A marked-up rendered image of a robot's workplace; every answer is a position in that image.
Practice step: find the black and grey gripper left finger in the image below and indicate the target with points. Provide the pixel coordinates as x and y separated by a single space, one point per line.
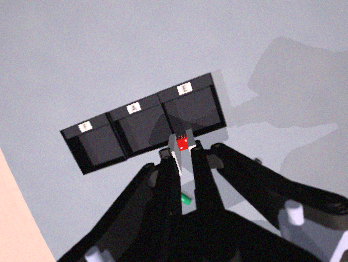
124 221

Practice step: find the green aa battery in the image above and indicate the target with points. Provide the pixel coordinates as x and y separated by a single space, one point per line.
185 199

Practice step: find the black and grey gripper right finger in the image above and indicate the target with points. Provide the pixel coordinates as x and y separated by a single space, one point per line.
311 218

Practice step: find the red die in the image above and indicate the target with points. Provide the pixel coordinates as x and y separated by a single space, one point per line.
182 142

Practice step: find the black three-compartment bin rack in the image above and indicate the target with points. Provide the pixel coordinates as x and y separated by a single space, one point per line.
145 124

